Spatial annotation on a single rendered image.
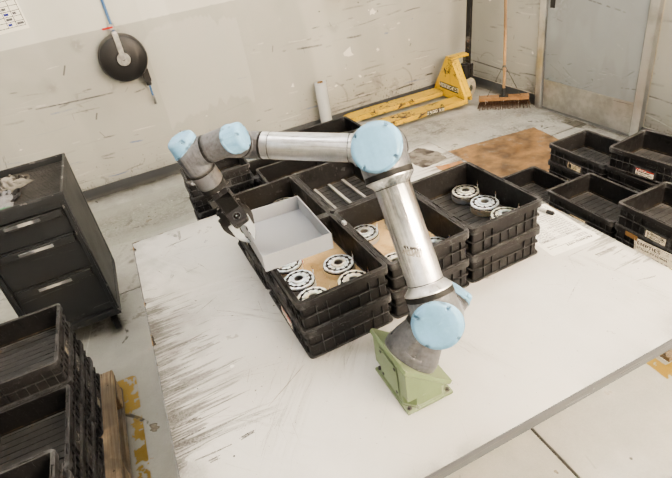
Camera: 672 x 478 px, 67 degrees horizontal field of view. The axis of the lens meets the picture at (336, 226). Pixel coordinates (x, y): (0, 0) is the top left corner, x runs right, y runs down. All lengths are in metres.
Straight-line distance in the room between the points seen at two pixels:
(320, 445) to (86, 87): 3.82
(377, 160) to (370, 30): 4.18
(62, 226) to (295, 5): 2.97
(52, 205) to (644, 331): 2.48
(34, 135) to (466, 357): 4.01
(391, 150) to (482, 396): 0.71
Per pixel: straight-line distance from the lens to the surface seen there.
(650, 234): 2.47
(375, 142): 1.13
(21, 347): 2.56
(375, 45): 5.31
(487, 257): 1.76
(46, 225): 2.86
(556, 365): 1.57
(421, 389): 1.39
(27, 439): 2.31
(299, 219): 1.58
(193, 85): 4.78
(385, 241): 1.80
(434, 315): 1.16
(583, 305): 1.76
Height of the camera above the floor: 1.84
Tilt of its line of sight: 32 degrees down
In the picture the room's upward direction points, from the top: 10 degrees counter-clockwise
